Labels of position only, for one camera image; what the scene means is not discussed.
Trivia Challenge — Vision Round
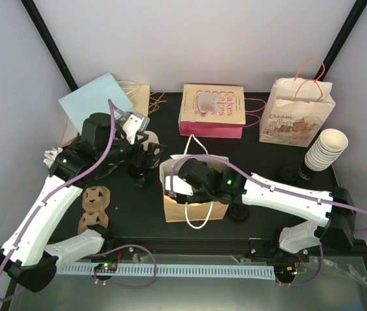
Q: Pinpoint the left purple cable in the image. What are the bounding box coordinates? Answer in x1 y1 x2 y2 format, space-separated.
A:
0 98 129 303

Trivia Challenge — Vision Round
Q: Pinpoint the brown flat paper bag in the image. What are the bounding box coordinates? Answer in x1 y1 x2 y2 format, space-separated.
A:
148 92 167 115

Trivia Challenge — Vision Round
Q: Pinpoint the small circuit board left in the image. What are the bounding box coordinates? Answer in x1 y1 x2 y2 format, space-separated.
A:
94 263 117 273

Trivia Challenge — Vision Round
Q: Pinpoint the front purple cable loop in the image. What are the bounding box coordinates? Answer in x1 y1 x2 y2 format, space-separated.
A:
91 244 157 289

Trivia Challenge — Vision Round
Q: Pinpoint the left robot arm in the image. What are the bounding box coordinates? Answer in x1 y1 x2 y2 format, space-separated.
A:
0 113 166 292

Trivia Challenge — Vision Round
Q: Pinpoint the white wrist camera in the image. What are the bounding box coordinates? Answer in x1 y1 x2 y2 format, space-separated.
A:
122 112 150 144
164 176 194 196

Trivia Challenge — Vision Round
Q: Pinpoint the stack of paper cups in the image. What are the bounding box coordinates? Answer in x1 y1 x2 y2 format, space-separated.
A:
304 128 349 172
143 131 159 151

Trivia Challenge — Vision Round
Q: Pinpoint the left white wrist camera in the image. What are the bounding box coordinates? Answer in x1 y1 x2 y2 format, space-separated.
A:
122 112 150 144

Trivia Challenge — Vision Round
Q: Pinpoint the yellow flat paper bag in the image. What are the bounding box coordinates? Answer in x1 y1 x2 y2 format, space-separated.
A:
118 80 150 116

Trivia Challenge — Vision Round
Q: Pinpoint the left stack of paper cups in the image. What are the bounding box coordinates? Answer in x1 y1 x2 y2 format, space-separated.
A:
143 131 159 151

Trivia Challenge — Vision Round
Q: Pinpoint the pink cakes paper bag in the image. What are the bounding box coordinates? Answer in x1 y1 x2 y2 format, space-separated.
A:
178 84 265 139

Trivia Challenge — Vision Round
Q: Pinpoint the left black frame post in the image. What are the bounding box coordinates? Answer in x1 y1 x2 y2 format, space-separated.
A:
21 0 78 91

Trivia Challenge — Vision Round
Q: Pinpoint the black front rail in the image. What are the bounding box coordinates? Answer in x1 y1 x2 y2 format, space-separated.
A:
113 237 276 256

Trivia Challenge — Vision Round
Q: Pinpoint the small circuit board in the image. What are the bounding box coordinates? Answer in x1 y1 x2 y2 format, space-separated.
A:
94 263 117 273
274 263 308 277

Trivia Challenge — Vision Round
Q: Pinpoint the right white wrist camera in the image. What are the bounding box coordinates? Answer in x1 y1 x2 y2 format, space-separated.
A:
164 176 194 196

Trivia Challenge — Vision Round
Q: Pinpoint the stack of black lids left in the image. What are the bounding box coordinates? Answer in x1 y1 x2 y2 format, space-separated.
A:
127 164 151 189

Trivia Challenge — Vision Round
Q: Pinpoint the black frame post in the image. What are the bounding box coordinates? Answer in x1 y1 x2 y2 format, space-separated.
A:
21 0 78 91
315 0 367 81

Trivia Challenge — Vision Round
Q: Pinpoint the lone black lid centre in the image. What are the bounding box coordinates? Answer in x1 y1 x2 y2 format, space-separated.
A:
227 204 249 222

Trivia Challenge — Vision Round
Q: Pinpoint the kraft bag with white handles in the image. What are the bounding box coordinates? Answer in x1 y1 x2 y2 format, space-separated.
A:
159 135 228 230

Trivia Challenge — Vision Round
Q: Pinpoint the cream bear paper bag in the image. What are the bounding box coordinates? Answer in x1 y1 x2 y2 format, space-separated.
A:
259 57 336 148

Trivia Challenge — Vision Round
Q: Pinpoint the right black frame post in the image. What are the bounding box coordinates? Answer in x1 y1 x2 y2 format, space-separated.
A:
315 0 367 81

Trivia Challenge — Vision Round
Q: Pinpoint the right stack of paper cups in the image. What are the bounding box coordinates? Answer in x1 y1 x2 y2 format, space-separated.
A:
304 128 349 172

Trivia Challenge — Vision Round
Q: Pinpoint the light blue paper bag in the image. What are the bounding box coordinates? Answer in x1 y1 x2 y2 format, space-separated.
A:
58 73 133 133

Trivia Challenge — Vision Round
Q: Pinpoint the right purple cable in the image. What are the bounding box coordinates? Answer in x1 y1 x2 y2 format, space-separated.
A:
172 155 367 233

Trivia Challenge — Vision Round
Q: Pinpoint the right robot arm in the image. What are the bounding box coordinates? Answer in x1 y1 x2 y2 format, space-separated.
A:
166 155 355 261

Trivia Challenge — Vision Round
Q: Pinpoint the pulp carrier near front edge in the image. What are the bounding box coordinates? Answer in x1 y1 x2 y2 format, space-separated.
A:
77 186 111 234

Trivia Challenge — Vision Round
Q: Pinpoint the small circuit board right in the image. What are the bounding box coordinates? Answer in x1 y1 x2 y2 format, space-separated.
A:
274 263 308 277

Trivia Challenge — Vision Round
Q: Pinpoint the light blue cable duct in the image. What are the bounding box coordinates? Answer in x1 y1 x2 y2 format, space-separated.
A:
57 262 275 281

